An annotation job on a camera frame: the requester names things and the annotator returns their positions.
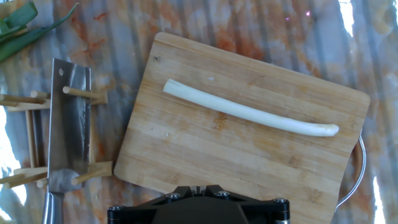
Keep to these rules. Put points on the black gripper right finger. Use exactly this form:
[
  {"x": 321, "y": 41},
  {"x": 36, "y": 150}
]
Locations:
[{"x": 264, "y": 210}]

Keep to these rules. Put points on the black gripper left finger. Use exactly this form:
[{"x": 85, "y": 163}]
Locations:
[{"x": 136, "y": 208}]

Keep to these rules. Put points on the white scallion stalk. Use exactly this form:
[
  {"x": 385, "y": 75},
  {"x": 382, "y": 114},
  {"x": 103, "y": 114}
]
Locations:
[{"x": 248, "y": 113}]

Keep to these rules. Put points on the steel cleaver knife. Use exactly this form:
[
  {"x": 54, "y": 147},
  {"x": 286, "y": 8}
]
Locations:
[{"x": 68, "y": 124}]

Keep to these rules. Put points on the wooden cutting board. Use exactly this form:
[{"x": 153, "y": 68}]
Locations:
[{"x": 217, "y": 155}]

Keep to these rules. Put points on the wooden peg rack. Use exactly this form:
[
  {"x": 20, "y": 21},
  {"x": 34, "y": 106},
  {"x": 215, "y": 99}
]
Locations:
[{"x": 28, "y": 105}]

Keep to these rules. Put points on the marble pattern plastic mat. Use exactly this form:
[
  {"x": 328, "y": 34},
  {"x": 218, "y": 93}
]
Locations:
[{"x": 217, "y": 18}]

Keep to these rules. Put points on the green scallion bunch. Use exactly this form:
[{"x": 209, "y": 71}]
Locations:
[{"x": 18, "y": 40}]

